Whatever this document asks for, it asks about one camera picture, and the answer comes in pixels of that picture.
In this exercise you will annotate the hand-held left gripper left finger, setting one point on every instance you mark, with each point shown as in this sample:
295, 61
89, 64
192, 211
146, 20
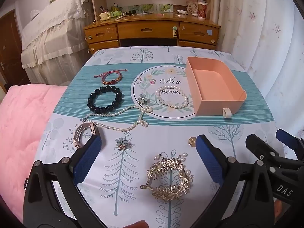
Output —
87, 156

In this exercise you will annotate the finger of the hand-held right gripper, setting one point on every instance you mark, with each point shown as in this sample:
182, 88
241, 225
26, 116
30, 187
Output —
288, 136
256, 144

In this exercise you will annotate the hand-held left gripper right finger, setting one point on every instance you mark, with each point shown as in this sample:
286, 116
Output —
209, 159

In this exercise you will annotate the small gold round brooch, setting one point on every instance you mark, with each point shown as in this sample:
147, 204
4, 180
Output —
192, 142

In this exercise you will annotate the grey flower earring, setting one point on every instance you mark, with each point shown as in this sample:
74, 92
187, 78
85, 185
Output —
122, 144
142, 99

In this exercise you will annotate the gold leaf hair comb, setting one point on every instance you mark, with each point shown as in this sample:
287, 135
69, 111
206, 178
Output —
166, 191

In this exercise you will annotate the pink box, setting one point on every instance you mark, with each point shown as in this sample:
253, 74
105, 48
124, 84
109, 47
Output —
213, 104

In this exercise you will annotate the pink quilted blanket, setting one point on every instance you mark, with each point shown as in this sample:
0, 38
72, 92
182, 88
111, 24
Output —
23, 123

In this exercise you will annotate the white floral curtain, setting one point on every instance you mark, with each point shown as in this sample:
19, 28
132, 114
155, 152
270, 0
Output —
261, 40

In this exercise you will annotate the green drawer hook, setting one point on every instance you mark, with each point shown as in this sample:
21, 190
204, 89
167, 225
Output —
174, 31

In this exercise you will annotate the white lace furniture cover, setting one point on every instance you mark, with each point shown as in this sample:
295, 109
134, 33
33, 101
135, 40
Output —
52, 28

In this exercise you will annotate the brown wooden door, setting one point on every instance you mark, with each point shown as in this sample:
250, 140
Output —
9, 47

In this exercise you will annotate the white mug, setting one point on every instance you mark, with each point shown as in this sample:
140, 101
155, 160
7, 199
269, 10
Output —
104, 16

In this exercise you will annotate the red floral paper cup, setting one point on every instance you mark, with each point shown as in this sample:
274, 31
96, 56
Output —
202, 10

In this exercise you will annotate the wooden desk with hutch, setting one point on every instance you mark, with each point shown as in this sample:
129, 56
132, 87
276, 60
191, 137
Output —
147, 23

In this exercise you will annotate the green toy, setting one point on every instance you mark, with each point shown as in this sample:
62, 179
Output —
116, 13

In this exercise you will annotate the white tube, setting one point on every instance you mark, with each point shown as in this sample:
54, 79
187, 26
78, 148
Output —
181, 11

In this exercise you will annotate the black flashlight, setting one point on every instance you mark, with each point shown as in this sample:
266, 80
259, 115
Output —
129, 12

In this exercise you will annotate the brown paper bag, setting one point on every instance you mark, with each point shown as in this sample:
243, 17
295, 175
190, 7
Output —
192, 6

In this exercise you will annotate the row of picture cards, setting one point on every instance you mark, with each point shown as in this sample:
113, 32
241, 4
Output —
147, 7

